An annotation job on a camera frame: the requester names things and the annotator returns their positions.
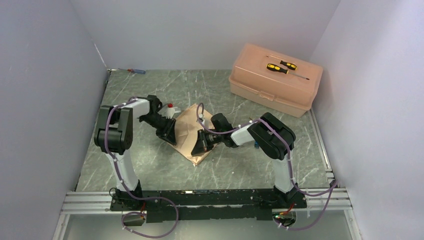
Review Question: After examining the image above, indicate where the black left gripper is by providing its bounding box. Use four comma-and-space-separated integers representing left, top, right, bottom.
139, 113, 177, 145

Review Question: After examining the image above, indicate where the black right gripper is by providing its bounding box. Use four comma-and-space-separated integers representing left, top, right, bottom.
191, 128, 224, 155

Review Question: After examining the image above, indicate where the peach satin napkin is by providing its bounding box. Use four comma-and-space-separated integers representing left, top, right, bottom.
171, 103, 215, 166

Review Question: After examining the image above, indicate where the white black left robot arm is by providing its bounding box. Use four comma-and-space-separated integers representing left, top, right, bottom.
93, 95, 181, 210

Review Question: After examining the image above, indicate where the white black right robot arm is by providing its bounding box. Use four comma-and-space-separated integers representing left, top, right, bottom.
190, 112, 296, 208

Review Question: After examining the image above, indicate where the red blue screwdriver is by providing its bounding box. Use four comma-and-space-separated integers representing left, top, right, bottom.
118, 68, 146, 75

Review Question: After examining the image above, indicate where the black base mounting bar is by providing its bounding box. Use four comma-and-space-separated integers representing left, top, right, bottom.
110, 188, 307, 223

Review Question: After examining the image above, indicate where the peach plastic toolbox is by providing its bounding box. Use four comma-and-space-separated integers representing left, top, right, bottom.
229, 43, 323, 118

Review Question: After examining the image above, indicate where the large yellow black screwdriver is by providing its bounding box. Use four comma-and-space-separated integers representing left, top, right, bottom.
266, 63, 310, 81

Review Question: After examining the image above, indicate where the small yellow black screwdriver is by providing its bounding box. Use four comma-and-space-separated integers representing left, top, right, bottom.
266, 55, 297, 71

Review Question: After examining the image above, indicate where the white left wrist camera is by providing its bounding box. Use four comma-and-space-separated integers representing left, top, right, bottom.
163, 103, 181, 119

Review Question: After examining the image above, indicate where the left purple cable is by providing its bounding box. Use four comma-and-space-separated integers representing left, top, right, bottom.
103, 96, 180, 238

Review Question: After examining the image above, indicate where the aluminium frame rail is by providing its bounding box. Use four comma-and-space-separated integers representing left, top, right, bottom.
61, 187, 362, 240

